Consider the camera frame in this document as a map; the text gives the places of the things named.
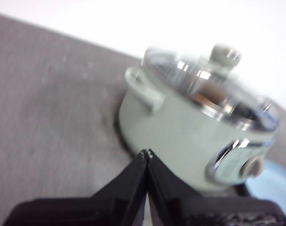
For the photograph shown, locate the pale green electric steamer pot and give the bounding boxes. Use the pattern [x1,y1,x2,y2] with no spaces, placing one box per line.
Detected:
[113,67,279,201]

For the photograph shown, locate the glass lid with green knob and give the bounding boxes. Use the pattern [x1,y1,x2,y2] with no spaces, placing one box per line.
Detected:
[140,42,281,133]

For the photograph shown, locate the blue round plate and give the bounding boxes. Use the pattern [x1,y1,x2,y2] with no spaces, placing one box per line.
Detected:
[246,160,286,213]

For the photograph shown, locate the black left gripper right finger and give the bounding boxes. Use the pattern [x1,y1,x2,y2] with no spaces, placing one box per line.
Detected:
[147,149,286,226]

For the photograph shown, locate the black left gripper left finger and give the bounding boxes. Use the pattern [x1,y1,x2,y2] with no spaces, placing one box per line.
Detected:
[3,150,149,226]

